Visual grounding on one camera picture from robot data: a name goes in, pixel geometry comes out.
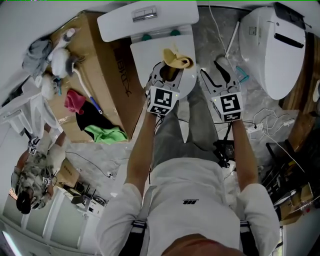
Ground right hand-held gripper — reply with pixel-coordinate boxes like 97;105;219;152
199;61;244;123

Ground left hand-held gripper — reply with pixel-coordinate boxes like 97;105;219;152
145;61;186;117

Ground yellow cloth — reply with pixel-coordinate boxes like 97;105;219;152
162;47;195;81

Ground person's left forearm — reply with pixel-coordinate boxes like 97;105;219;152
123;112;163;191

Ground person's right forearm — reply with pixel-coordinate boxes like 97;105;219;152
229;119;260;191

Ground white smart toilet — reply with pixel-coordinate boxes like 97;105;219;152
238;6;307;101

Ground white toilet with tank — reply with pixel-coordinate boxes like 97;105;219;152
96;0;200;101

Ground white open toilet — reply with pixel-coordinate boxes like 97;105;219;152
0;77;66;141

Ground teal plastic tool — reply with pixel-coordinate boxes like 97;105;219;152
236;65;251;83

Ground white power strip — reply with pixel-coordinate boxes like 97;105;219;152
246;123;265;133

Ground person's grey trousers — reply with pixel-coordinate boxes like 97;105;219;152
152;79;221;166

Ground large cardboard box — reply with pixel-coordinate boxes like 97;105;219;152
48;9;147;143

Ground black battery box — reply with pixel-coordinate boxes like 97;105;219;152
213;139;236;169

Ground green cloth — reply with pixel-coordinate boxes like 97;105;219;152
84;124;128;145

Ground black cloth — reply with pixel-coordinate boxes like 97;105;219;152
74;101;121;132

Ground pink cloth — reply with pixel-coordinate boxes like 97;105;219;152
64;89;86;116

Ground white tube bottle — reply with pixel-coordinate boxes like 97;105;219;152
57;27;81;48

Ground person's white shirt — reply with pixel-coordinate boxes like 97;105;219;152
96;158;281;256

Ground black equipment rack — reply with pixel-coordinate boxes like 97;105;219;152
259;139;320;226

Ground grey cloth pile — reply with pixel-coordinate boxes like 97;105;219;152
22;38;55;76

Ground black router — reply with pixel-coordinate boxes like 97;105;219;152
71;182;97;206

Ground person's face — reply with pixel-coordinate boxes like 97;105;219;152
159;233;245;256

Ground white cable tangle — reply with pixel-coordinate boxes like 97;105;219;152
253;107;306;173

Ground white blue-handled brush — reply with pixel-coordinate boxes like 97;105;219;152
71;62;103;115

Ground black floor cable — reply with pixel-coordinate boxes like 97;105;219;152
64;151;112;178

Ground black shoulder strap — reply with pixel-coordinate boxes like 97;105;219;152
131;184;157;256
238;219;251;256

